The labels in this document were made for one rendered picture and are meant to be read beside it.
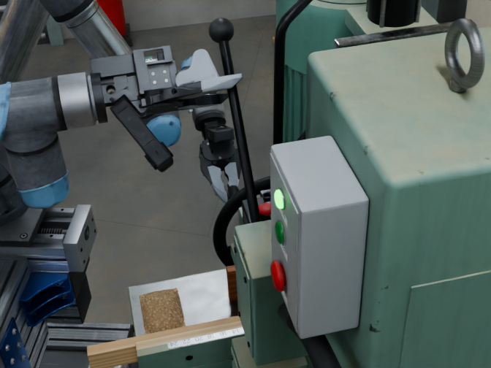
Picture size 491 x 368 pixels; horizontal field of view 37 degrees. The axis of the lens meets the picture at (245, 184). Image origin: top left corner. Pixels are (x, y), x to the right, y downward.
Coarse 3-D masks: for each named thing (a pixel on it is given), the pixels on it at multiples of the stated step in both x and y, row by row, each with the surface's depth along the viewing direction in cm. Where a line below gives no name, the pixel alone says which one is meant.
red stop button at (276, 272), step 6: (276, 264) 70; (270, 270) 72; (276, 270) 69; (282, 270) 70; (276, 276) 69; (282, 276) 69; (276, 282) 70; (282, 282) 69; (276, 288) 70; (282, 288) 70
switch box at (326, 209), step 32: (288, 160) 65; (320, 160) 65; (288, 192) 63; (320, 192) 61; (352, 192) 61; (288, 224) 65; (320, 224) 61; (352, 224) 62; (288, 256) 67; (320, 256) 63; (352, 256) 64; (288, 288) 70; (320, 288) 66; (352, 288) 67; (320, 320) 68; (352, 320) 69
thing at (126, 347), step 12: (204, 324) 121; (216, 324) 121; (144, 336) 120; (156, 336) 120; (96, 348) 118; (108, 348) 118; (120, 348) 118; (132, 348) 118; (96, 360) 118; (108, 360) 119; (120, 360) 119; (132, 360) 120
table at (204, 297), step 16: (208, 272) 136; (224, 272) 136; (128, 288) 134; (144, 288) 133; (160, 288) 133; (192, 288) 133; (208, 288) 133; (224, 288) 133; (192, 304) 130; (208, 304) 130; (224, 304) 130; (192, 320) 127; (208, 320) 127
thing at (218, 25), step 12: (216, 24) 100; (228, 24) 100; (216, 36) 100; (228, 36) 100; (228, 48) 101; (228, 60) 101; (228, 72) 100; (228, 96) 101; (240, 120) 100; (240, 132) 100; (240, 144) 100; (240, 156) 100; (252, 180) 100; (252, 192) 100; (252, 204) 100; (252, 216) 100
